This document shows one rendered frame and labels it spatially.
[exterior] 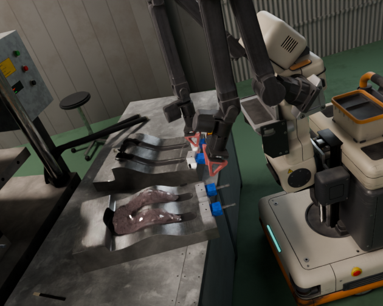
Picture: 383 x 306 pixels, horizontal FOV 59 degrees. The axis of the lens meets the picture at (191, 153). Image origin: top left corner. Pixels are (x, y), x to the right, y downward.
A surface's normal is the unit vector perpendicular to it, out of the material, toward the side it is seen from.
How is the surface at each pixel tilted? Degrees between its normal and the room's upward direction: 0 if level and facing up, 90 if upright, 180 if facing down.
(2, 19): 90
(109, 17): 90
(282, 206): 0
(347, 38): 90
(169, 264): 0
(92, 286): 0
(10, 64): 90
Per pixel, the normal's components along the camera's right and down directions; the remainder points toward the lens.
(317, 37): 0.16, 0.55
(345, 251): -0.24, -0.79
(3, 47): 0.96, -0.09
